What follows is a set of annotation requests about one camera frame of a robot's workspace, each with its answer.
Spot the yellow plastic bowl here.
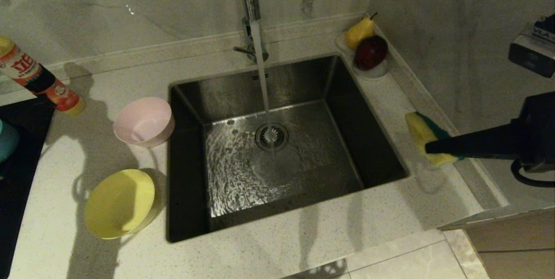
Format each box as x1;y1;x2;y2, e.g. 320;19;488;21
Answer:
85;169;156;240

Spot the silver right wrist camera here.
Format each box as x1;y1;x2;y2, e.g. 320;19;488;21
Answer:
508;14;555;79

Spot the dark red apple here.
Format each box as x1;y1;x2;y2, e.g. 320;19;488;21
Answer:
353;36;388;71

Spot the round metal drain strainer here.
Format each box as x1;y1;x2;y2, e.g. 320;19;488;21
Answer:
255;123;289;153

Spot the stainless steel sink basin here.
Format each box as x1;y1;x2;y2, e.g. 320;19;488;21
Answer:
166;55;409;243

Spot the yellow dish soap bottle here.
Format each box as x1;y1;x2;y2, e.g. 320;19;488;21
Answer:
0;36;86;116

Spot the blue plastic bowl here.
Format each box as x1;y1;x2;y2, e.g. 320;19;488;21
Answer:
0;118;20;164

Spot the pink plastic bowl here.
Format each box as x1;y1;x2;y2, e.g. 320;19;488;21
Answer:
113;97;175;148

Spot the yellow pear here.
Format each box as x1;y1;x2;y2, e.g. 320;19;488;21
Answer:
345;13;377;51

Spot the black induction cooktop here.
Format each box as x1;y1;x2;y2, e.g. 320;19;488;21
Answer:
0;99;55;279

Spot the yellow green sponge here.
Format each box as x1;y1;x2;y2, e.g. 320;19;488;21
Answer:
405;111;464;167

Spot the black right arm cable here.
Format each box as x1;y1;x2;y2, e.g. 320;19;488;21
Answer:
511;160;555;188

